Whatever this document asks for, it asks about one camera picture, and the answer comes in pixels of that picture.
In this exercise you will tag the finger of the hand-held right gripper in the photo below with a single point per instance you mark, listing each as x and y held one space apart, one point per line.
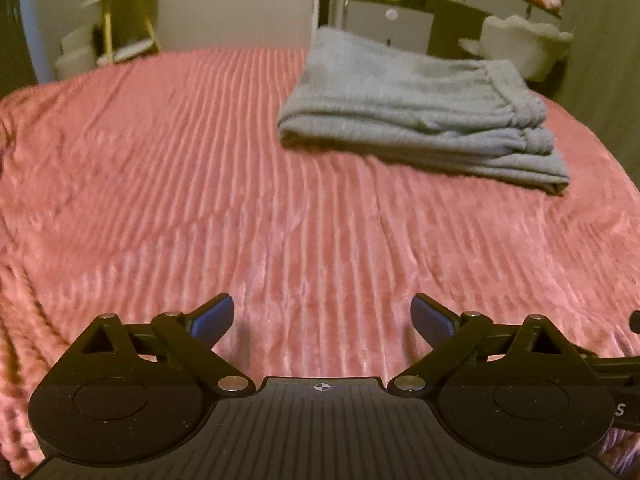
615 366
635 322

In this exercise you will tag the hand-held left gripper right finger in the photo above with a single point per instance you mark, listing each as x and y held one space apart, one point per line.
432 322

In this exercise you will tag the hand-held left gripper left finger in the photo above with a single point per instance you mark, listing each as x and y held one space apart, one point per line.
215 320

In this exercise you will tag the grey-blue fleece pants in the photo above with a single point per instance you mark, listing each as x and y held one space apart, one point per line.
400 95

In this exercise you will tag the pink ribbed blanket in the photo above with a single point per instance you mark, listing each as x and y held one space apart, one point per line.
200 185

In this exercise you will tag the grey-green curtain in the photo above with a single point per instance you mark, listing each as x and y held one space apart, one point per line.
605 60

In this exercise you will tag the white shell-shaped chair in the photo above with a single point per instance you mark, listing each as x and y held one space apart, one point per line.
520 45

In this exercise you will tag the white round ottoman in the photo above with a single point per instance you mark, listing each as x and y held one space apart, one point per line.
75 57

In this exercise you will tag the grey dresser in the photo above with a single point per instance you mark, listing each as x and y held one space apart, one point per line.
380 22

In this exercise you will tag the white door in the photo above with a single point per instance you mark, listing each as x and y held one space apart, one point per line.
316 0

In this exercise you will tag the dark door with blue edge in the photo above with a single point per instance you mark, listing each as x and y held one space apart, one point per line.
12 25

